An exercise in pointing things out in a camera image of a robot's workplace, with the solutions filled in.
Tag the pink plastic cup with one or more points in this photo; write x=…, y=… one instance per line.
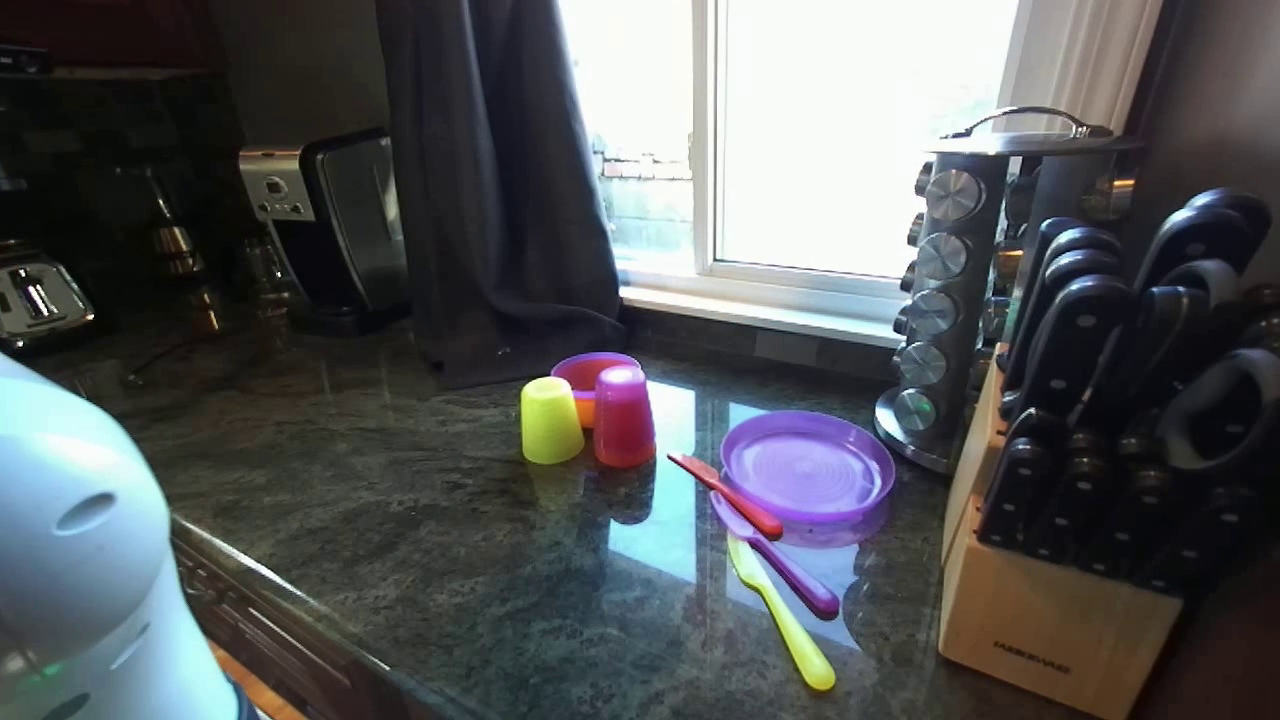
x=623, y=417

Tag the purple plastic plate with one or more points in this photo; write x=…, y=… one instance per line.
x=806, y=467

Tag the white curtain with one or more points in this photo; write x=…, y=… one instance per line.
x=1075, y=60

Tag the red plastic knife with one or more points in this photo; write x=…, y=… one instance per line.
x=728, y=494

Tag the yellow plastic knife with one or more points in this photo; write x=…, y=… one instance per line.
x=785, y=620

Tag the yellow plastic cup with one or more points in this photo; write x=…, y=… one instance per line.
x=549, y=421

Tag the chrome toaster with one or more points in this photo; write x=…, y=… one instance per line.
x=38, y=298

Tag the window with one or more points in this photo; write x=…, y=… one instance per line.
x=790, y=140

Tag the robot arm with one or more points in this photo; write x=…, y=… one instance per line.
x=85, y=560

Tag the purple plastic spoon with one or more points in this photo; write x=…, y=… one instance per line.
x=780, y=560

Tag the steel spice rack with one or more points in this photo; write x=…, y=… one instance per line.
x=950, y=300

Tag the wooden knife block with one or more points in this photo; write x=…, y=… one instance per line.
x=1090, y=480

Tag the orange plastic bowl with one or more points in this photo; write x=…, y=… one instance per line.
x=585, y=412

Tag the purple plastic bowl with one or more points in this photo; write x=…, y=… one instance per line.
x=583, y=372

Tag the dark grey curtain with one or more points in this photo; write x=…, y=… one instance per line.
x=500, y=180

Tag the black steel coffee maker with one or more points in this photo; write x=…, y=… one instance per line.
x=330, y=225

